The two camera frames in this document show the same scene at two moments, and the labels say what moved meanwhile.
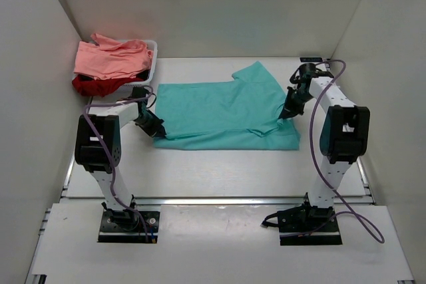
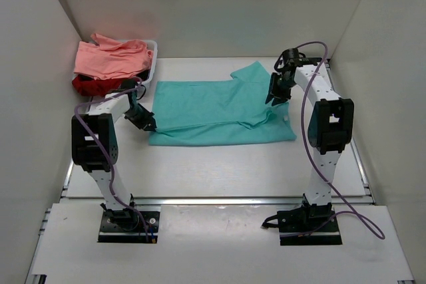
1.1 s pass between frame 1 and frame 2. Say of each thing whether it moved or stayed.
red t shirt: stayed
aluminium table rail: stayed
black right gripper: moved
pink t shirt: stayed
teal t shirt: moved
